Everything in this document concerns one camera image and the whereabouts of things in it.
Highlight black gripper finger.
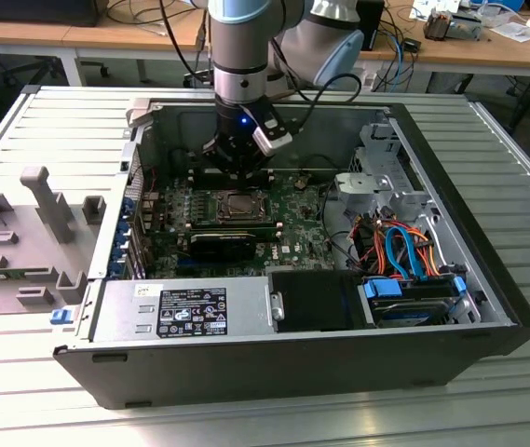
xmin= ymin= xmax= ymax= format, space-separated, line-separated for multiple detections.
xmin=244 ymin=153 xmax=266 ymax=190
xmin=201 ymin=137 xmax=247 ymax=189

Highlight silver CPU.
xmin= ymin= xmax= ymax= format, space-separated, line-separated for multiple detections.
xmin=227 ymin=194 xmax=255 ymax=213

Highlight metal socket cover frame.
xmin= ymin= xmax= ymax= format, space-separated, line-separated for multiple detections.
xmin=217 ymin=189 xmax=271 ymax=222

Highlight CPU socket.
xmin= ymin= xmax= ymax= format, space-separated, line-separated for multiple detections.
xmin=216 ymin=188 xmax=273 ymax=224

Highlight CPU cooler heatsink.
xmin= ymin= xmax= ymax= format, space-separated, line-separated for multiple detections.
xmin=421 ymin=8 xmax=483 ymax=42

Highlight green motherboard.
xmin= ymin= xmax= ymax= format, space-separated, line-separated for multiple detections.
xmin=141 ymin=169 xmax=340 ymax=280

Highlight long wooden desk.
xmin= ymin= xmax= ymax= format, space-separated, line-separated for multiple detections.
xmin=0 ymin=0 xmax=530 ymax=79

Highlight black plastic shroud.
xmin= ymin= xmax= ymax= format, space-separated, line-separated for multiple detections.
xmin=267 ymin=270 xmax=364 ymax=334

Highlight black upright desk device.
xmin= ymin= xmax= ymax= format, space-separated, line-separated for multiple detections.
xmin=359 ymin=0 xmax=386 ymax=52

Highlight hard disk in blue carrier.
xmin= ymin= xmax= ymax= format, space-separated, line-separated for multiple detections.
xmin=359 ymin=273 xmax=469 ymax=331

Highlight grey power supply unit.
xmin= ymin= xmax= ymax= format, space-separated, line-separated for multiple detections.
xmin=88 ymin=278 xmax=279 ymax=345

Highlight black office chair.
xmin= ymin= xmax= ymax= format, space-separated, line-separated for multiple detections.
xmin=1 ymin=54 xmax=110 ymax=90

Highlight black open PC case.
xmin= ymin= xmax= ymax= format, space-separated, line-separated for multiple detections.
xmin=52 ymin=95 xmax=530 ymax=412

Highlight grey parts rack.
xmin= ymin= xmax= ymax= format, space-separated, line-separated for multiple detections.
xmin=0 ymin=165 xmax=108 ymax=318

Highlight blue case latch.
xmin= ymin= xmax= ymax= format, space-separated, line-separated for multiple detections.
xmin=49 ymin=308 xmax=75 ymax=328

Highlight black box on desk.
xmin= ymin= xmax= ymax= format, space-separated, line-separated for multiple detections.
xmin=0 ymin=0 xmax=103 ymax=28

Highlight white paper sheets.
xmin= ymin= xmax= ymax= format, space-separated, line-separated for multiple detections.
xmin=486 ymin=7 xmax=530 ymax=45

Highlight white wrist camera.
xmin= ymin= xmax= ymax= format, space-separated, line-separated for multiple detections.
xmin=251 ymin=105 xmax=293 ymax=156

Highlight grey case release handle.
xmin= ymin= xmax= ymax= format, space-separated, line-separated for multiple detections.
xmin=124 ymin=97 xmax=156 ymax=129

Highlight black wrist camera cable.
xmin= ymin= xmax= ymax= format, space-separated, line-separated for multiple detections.
xmin=268 ymin=73 xmax=363 ymax=141

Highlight blue data wire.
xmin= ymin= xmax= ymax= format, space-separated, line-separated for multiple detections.
xmin=383 ymin=224 xmax=428 ymax=284

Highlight orange red power wires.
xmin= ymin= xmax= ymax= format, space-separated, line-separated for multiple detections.
xmin=356 ymin=217 xmax=443 ymax=281

